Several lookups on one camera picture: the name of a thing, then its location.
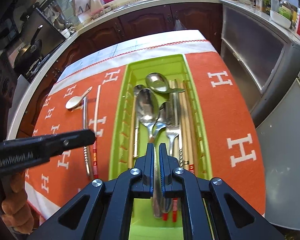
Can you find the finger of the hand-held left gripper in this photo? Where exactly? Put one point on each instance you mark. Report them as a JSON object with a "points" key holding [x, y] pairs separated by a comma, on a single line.
{"points": [[70, 141]]}

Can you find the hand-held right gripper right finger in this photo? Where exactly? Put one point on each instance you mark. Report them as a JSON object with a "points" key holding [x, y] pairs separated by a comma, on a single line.
{"points": [[162, 170]]}

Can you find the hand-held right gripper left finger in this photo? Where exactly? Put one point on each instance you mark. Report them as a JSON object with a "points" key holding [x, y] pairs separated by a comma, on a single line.
{"points": [[150, 170]]}

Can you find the cream spoon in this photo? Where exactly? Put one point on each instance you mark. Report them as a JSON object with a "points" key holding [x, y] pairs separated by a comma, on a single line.
{"points": [[75, 102]]}

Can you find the metal fork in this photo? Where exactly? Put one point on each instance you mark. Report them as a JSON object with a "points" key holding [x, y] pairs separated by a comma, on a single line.
{"points": [[172, 132]]}

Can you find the white chopstick red striped end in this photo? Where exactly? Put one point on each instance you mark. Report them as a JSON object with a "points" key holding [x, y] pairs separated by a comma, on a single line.
{"points": [[98, 110]]}

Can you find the medium metal spoon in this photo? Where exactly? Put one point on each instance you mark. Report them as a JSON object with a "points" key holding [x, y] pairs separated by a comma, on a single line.
{"points": [[161, 126]]}

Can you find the large metal spoon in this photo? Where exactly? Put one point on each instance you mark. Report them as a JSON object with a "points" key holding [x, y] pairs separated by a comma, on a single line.
{"points": [[146, 107]]}

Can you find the small metal spoon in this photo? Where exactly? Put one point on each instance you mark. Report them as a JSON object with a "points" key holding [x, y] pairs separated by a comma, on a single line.
{"points": [[138, 89]]}

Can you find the short metal soup spoon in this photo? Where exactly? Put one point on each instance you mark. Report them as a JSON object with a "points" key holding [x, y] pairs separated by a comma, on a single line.
{"points": [[157, 82]]}

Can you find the green plastic tray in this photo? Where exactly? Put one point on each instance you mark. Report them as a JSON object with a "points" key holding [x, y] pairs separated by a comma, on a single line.
{"points": [[155, 66]]}

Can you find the person's left hand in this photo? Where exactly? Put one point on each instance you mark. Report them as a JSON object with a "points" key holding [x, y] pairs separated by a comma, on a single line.
{"points": [[17, 205]]}

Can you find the gas stove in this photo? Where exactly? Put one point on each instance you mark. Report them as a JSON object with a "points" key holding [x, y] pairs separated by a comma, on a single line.
{"points": [[37, 65]]}

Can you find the orange patterned blanket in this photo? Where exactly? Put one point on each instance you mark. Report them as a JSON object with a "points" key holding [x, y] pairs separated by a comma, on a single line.
{"points": [[227, 110]]}

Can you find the black frying pan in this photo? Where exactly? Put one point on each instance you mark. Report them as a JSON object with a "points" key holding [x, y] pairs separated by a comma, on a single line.
{"points": [[31, 46]]}

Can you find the stainless steel panel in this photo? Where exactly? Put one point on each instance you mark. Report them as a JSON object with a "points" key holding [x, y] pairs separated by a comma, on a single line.
{"points": [[48, 27]]}

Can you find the brown paper bag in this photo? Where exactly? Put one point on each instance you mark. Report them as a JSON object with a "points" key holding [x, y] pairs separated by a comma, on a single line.
{"points": [[82, 3]]}

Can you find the brown wooden kitchen cabinet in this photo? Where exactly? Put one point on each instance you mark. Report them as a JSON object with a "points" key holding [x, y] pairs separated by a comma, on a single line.
{"points": [[145, 22]]}

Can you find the white kitchen countertop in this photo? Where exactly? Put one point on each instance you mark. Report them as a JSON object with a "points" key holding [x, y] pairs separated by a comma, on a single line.
{"points": [[140, 6]]}

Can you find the white rectangular dish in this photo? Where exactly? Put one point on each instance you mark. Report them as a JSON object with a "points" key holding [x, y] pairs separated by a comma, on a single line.
{"points": [[280, 18]]}

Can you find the white plastic bottle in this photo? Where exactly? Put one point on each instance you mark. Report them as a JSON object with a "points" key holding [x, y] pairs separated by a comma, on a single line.
{"points": [[275, 0]]}

